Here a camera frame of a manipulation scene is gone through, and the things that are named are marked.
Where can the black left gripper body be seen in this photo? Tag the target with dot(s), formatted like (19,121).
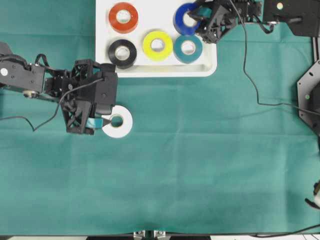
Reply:
(67,86)

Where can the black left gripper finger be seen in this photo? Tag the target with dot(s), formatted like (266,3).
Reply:
(97,123)

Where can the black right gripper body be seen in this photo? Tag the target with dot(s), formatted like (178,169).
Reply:
(226,15)

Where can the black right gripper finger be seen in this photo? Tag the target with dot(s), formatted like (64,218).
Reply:
(200,13)

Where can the blue tape roll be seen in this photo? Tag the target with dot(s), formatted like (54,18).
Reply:
(179,23)

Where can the white tape roll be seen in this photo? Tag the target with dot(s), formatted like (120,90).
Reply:
(119,123)

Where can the teal tape roll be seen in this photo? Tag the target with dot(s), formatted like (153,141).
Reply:
(187,48)

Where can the black tape roll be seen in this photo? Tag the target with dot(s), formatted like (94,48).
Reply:
(122,63)

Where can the yellow tape roll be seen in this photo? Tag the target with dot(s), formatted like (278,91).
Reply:
(157,45)

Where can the red tape roll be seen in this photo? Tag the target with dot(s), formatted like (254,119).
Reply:
(123,17)

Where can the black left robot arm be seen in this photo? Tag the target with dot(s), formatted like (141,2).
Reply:
(17,75)

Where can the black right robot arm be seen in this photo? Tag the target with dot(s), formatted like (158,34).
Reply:
(301,16)

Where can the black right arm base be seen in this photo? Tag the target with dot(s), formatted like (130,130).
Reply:
(308,93)

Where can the white plastic case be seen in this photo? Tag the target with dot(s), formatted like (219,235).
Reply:
(153,15)

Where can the green table cloth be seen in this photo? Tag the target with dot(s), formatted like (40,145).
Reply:
(219,154)

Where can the white object at edge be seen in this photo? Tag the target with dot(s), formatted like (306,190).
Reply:
(315,203)

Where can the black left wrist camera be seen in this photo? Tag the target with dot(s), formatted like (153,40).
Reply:
(103,93)

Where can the aluminium frame post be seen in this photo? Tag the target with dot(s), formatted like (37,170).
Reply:
(316,48)

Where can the metal bracket at table edge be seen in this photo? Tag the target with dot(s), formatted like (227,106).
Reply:
(149,235)

